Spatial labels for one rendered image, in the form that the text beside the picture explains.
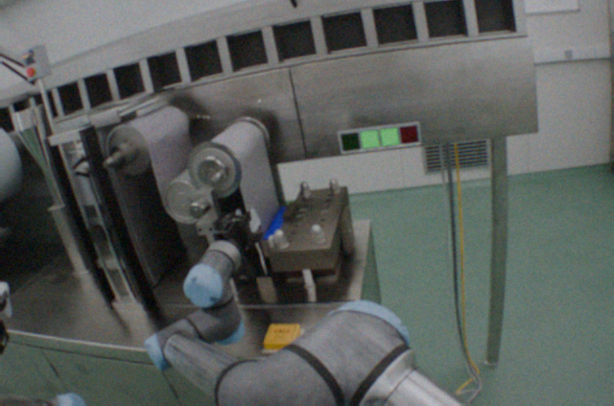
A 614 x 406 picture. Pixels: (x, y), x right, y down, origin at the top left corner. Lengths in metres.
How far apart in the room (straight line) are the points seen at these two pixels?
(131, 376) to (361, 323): 0.86
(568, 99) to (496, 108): 2.69
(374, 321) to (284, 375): 0.14
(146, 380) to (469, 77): 1.28
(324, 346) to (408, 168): 3.34
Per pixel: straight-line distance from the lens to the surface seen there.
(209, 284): 0.82
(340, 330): 0.55
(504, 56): 1.31
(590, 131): 4.16
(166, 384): 1.24
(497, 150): 1.53
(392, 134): 1.30
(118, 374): 1.33
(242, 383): 0.55
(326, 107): 1.30
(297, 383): 0.51
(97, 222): 1.23
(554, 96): 3.93
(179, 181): 1.13
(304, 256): 1.07
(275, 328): 0.99
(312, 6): 1.28
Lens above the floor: 1.53
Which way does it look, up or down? 19 degrees down
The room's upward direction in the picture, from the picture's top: 11 degrees counter-clockwise
